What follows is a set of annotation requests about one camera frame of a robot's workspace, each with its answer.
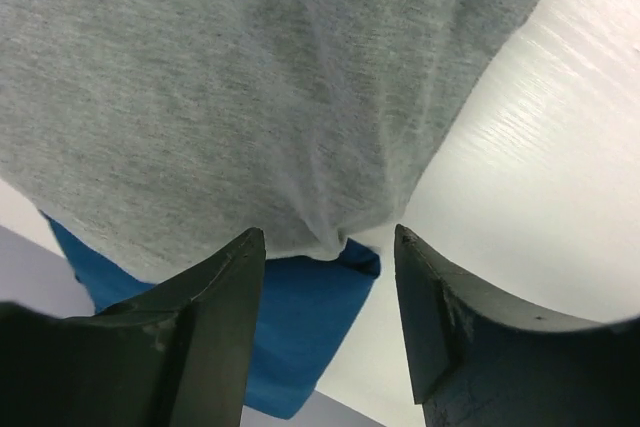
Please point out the grey t shirt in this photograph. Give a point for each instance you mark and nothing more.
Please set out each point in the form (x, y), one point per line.
(158, 130)

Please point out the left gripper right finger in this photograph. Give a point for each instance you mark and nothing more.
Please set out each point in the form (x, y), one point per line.
(480, 356)

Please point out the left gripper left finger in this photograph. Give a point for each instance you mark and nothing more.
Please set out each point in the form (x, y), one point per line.
(176, 355)

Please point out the folded blue t shirt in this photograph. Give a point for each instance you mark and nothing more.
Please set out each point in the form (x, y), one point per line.
(306, 309)

